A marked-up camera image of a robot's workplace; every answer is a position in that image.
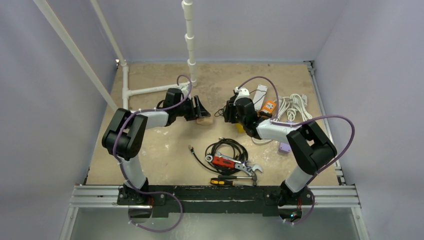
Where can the white power strip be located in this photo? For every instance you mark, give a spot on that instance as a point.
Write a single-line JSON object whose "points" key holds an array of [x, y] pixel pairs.
{"points": [[259, 96]]}

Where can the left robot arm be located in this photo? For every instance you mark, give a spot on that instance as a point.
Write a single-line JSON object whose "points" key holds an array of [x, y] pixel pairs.
{"points": [[124, 135]]}

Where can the wooden cube adapter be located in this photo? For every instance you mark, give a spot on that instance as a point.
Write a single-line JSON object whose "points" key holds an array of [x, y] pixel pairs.
{"points": [[205, 121]]}

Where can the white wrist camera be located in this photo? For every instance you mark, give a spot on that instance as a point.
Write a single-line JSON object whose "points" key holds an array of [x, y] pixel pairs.
{"points": [[186, 87], [240, 92]]}

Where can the white PVC pipe frame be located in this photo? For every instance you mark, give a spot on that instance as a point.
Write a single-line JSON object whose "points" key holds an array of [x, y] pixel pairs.
{"points": [[52, 18]]}

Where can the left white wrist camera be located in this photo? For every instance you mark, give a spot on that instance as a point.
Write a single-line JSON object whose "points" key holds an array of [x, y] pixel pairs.
{"points": [[186, 87]]}

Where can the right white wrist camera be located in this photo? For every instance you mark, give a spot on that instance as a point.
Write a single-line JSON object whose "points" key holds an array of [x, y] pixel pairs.
{"points": [[240, 92]]}

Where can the orange power strip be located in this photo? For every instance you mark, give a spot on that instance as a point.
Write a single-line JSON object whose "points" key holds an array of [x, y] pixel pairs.
{"points": [[268, 108]]}

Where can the yellow black screwdriver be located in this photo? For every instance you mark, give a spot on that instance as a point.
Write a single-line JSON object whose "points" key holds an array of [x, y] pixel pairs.
{"points": [[224, 182]]}

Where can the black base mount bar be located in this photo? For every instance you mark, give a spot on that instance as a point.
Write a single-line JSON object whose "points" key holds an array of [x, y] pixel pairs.
{"points": [[269, 201]]}

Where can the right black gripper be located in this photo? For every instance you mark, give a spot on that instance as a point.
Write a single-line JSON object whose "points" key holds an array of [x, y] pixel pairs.
{"points": [[230, 110]]}

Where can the aluminium rail frame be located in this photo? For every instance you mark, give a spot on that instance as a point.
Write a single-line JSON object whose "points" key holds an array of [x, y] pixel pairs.
{"points": [[105, 196]]}

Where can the purple power strip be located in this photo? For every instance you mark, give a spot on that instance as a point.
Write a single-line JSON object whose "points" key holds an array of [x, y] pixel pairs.
{"points": [[284, 148]]}

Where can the yellow cube socket adapter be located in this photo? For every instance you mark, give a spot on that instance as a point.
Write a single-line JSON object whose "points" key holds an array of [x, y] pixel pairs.
{"points": [[240, 128]]}

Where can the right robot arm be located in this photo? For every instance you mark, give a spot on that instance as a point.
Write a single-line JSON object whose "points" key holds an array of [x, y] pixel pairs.
{"points": [[311, 147]]}

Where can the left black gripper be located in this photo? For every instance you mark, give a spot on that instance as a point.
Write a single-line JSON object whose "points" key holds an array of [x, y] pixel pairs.
{"points": [[200, 112]]}

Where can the small claw hammer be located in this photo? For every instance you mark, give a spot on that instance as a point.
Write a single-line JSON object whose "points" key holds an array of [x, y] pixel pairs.
{"points": [[233, 177]]}

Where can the red adjustable wrench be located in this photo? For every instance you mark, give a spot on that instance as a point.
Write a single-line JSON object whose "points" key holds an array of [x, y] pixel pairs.
{"points": [[222, 160]]}

